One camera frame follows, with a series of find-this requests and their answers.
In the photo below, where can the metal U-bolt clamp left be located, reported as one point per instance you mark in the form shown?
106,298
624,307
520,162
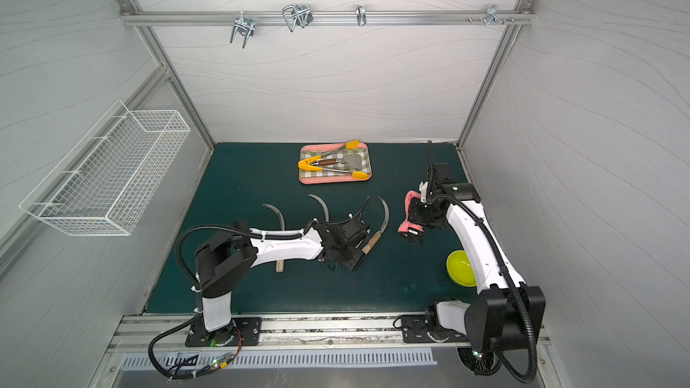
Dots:
243,29

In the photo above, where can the white wire basket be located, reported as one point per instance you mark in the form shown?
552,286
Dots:
103,185

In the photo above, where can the small metal hook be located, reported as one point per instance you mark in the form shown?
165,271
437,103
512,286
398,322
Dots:
361,15

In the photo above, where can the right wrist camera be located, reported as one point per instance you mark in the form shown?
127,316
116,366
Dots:
424,191

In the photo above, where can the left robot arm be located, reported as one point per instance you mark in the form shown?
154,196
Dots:
227,257

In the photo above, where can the metal bracket with bolts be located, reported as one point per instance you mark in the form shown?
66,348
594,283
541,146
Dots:
491,17

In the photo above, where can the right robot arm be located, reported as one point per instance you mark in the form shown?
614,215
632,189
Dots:
501,326

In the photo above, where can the metal U-bolt clamp middle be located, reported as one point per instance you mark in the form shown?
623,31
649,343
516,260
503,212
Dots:
297,16

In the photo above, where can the pink rag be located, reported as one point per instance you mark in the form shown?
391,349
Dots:
408,229

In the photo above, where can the pink checkered tray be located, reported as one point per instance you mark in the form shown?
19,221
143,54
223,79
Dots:
309,178

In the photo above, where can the metal u-bolt clamp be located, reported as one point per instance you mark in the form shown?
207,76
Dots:
297,16
243,29

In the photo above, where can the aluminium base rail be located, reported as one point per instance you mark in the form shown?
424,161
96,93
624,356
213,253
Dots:
283,331

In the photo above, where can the aluminium crossbar rail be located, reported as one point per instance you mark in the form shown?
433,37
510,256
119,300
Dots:
321,18

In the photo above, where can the lime green bowl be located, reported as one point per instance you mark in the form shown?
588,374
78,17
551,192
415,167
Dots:
459,269

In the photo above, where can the small metal spatula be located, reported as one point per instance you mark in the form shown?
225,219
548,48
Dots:
349,162

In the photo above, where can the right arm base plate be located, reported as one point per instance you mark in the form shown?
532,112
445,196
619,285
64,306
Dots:
415,329

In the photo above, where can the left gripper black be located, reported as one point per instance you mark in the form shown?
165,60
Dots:
353,242

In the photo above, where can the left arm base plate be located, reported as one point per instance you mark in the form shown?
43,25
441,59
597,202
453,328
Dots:
242,330

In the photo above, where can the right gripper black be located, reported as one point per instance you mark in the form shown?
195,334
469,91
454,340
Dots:
417,216

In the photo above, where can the white vent strip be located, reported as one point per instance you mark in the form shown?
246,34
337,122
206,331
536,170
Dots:
267,359

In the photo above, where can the yellow tipped metal tongs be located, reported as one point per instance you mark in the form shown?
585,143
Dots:
309,164

